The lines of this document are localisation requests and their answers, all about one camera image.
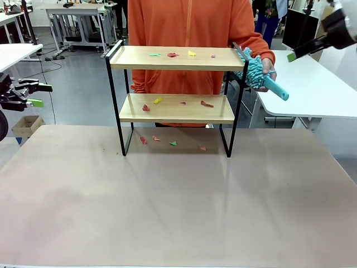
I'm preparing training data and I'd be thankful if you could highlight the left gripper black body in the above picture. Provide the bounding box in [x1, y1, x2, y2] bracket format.
[0, 73, 25, 112]

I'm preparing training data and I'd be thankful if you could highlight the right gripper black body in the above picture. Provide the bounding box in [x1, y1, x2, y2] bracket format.
[322, 8, 357, 50]

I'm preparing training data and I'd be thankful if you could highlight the teal chenille duster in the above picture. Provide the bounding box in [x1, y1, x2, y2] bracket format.
[234, 47, 290, 102]

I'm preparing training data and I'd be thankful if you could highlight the person's right forearm orange sleeve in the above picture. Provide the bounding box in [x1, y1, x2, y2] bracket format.
[130, 69, 151, 94]

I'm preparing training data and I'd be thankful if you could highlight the person's left forearm orange sleeve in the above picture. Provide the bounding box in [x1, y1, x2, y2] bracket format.
[245, 32, 277, 70]

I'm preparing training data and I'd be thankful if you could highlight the person's left hand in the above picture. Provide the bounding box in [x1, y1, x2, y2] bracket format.
[255, 57, 278, 93]

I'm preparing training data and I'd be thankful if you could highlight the thin black tripod pole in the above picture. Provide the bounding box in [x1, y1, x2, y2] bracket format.
[292, 0, 315, 54]

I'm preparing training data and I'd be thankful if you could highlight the beige cardboard panel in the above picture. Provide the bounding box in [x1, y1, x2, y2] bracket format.
[319, 4, 337, 28]

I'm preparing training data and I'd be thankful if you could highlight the black monitor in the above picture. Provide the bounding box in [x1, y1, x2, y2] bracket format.
[282, 8, 319, 55]

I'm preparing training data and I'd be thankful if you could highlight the open cardboard box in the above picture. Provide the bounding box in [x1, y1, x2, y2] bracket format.
[11, 115, 46, 138]

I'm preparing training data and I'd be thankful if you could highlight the white partition board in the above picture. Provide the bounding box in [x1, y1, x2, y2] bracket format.
[317, 41, 357, 93]

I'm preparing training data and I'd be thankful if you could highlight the white desk curved edge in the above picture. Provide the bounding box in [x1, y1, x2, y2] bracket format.
[239, 49, 357, 132]

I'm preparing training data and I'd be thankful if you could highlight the bystander in blue trousers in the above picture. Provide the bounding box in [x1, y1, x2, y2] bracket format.
[252, 0, 288, 50]

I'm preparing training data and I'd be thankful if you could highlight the black stand pole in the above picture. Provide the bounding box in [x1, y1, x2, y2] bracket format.
[21, 0, 39, 46]

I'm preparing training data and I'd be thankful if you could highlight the black office chair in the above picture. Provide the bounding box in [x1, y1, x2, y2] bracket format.
[231, 78, 252, 94]

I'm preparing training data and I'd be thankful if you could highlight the bystander in dark clothes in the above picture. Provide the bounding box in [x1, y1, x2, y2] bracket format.
[113, 0, 129, 39]

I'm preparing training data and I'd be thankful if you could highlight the person in orange hoodie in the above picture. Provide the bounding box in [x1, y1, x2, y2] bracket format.
[127, 0, 277, 128]

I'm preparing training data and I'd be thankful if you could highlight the black corrugated cable hose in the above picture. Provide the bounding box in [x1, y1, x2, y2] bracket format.
[0, 110, 9, 140]

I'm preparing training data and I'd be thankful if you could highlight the white desk grey frame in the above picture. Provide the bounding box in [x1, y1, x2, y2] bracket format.
[45, 3, 118, 55]

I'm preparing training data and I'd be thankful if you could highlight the black frame wooden shelf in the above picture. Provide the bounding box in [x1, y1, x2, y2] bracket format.
[105, 40, 249, 158]

